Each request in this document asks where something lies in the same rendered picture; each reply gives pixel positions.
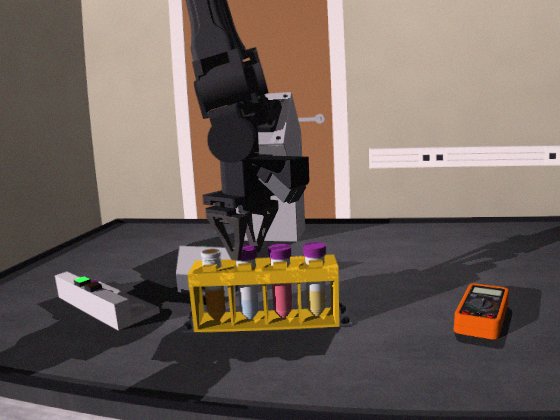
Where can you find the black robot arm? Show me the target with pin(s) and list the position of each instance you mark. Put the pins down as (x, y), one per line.
(232, 136)

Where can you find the dark grey table edge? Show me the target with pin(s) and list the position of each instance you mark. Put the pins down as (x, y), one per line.
(233, 410)

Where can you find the orange digital multimeter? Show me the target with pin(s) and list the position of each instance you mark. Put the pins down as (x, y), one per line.
(481, 311)

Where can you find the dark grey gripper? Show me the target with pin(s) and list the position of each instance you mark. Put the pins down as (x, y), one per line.
(259, 203)

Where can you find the white key housing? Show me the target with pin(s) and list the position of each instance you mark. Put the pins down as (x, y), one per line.
(186, 257)

